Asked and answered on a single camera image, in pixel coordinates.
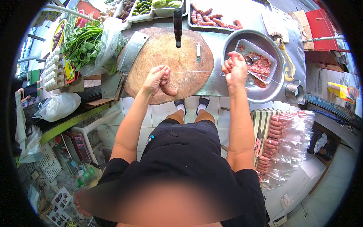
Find person's left hand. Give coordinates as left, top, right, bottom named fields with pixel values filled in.
left=141, top=65, right=172, bottom=97

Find person's body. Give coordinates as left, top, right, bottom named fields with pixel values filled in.
left=79, top=119, right=268, bottom=227

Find electric fan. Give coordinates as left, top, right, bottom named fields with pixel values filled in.
left=72, top=188, right=95, bottom=219

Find black bag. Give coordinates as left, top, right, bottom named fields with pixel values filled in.
left=307, top=129, right=338, bottom=162

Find white paper sheet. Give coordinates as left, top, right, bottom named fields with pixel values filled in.
left=261, top=12, right=290, bottom=44

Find metal tray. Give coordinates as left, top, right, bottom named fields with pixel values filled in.
left=187, top=0, right=274, bottom=32

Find metal cup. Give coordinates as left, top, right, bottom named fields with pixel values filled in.
left=285, top=80, right=305, bottom=105

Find person's legs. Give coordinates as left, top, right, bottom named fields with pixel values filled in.
left=166, top=96, right=216, bottom=124

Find white string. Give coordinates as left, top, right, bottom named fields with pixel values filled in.
left=170, top=69, right=287, bottom=89

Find photo menu sheets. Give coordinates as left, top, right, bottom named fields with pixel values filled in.
left=46, top=186, right=73, bottom=226

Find pile of bagged sausages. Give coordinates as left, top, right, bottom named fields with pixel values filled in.
left=256, top=110, right=316, bottom=191

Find row of red sausages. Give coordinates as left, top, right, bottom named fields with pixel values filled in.
left=190, top=3, right=244, bottom=30

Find white freezer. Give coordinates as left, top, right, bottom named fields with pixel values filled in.
left=262, top=153, right=327, bottom=225

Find raw sausage link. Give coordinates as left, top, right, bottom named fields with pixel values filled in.
left=160, top=80, right=178, bottom=96

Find red box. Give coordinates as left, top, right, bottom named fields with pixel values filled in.
left=305, top=8, right=340, bottom=52

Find yellow cloth strips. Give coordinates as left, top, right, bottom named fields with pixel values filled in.
left=274, top=38, right=296, bottom=82

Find yellow packet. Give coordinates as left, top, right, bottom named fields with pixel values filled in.
left=63, top=58, right=75, bottom=83

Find tray of green vegetables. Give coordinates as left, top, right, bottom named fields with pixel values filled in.
left=151, top=0, right=187, bottom=18

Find metal tube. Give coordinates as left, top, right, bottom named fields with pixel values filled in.
left=302, top=36, right=345, bottom=43

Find yellow box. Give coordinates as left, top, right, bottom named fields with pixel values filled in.
left=327, top=82, right=349, bottom=99

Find green leafy vegetables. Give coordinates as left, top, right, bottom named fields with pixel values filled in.
left=61, top=20, right=129, bottom=76

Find tray of limes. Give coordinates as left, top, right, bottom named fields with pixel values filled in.
left=127, top=0, right=155, bottom=23

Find metal funnel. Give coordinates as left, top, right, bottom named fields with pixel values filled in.
left=243, top=55, right=260, bottom=67

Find clear plastic bag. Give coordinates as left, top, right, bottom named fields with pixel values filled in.
left=79, top=16, right=129, bottom=78

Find person's right hand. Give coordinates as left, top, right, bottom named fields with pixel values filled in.
left=221, top=51, right=248, bottom=88

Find yellow bowl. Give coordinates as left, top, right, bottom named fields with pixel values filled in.
left=50, top=18, right=67, bottom=53

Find dark handled knife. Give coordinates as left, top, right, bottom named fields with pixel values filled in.
left=173, top=8, right=183, bottom=62

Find steel cleaver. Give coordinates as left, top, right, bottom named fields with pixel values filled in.
left=114, top=31, right=150, bottom=102

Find white price sign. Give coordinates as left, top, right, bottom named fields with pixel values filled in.
left=36, top=142, right=62, bottom=183

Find large metal bowl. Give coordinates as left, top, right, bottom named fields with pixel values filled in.
left=221, top=29, right=286, bottom=104

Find white plastic bag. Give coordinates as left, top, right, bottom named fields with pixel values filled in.
left=33, top=92, right=82, bottom=123

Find stack of egg cartons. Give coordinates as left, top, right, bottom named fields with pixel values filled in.
left=43, top=47, right=67, bottom=92

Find red weighing scale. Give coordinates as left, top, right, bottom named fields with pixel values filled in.
left=63, top=131, right=93, bottom=164

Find green bottle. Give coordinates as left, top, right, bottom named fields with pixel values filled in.
left=77, top=166, right=96, bottom=188

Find clear plastic meat container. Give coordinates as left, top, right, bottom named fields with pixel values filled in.
left=234, top=39, right=278, bottom=85

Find round wooden cutting board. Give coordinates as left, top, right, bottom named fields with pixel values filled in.
left=117, top=27, right=215, bottom=106

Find brown cardboard box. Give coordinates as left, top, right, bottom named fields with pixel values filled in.
left=288, top=10, right=315, bottom=51

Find tray of dark produce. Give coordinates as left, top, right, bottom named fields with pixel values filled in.
left=115, top=0, right=134, bottom=30

